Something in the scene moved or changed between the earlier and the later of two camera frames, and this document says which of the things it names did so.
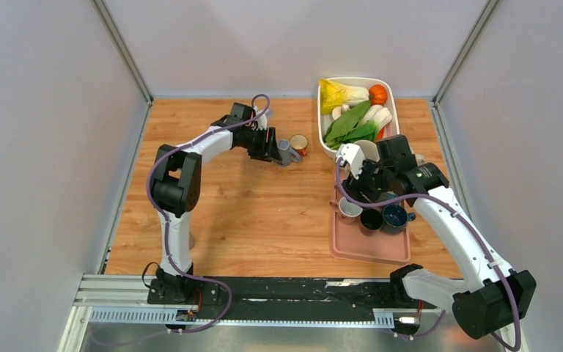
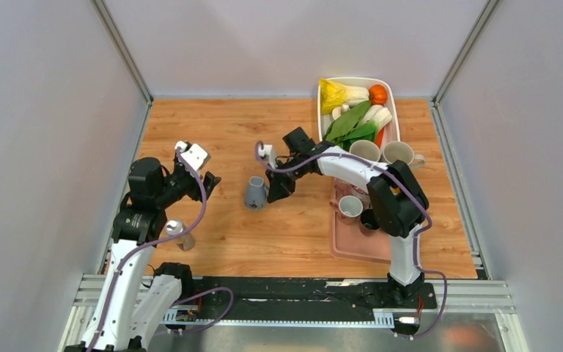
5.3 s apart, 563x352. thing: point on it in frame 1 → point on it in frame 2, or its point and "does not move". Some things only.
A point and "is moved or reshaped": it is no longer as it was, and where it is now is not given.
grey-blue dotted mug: (286, 155) is moved or reshaped
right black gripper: (357, 185) → (280, 187)
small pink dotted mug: (347, 213) does not move
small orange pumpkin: (377, 94) does not move
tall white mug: (370, 149) does not move
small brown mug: (371, 221) does not move
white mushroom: (337, 111) does not move
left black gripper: (267, 151) → (196, 193)
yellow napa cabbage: (333, 95) does not move
